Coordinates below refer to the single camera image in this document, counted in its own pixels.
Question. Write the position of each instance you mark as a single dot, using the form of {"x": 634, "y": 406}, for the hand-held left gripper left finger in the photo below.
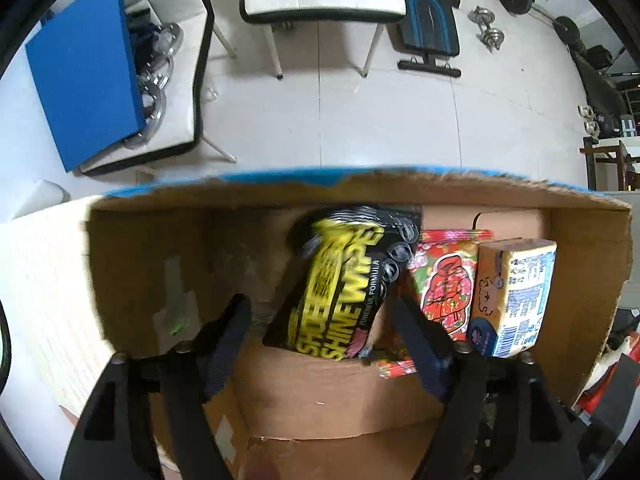
{"x": 226, "y": 345}

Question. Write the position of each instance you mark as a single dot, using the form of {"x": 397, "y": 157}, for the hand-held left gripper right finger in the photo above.
{"x": 425, "y": 355}

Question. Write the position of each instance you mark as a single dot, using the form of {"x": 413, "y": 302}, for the cardboard box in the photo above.
{"x": 350, "y": 310}

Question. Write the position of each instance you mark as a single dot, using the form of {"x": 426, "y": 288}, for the black and yellow wipes pack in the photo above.
{"x": 336, "y": 280}

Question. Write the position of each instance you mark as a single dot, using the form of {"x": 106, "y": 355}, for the red floral tissue pack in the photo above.
{"x": 442, "y": 287}

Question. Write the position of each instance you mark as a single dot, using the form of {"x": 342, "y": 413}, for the yellow and blue tissue pack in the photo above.
{"x": 510, "y": 300}

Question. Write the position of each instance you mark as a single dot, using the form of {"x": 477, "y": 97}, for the clear plastic containers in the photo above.
{"x": 157, "y": 75}

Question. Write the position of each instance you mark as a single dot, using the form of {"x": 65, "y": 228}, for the blue board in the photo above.
{"x": 82, "y": 72}

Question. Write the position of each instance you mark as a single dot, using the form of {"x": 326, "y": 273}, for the chrome dumbbell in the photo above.
{"x": 481, "y": 14}
{"x": 492, "y": 39}

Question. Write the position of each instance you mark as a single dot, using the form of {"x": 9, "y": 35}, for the black and blue workout bench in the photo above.
{"x": 427, "y": 15}

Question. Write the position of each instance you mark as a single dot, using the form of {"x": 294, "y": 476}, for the black barbell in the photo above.
{"x": 542, "y": 7}

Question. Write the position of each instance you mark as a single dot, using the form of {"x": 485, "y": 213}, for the wooden furniture frame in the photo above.
{"x": 607, "y": 160}

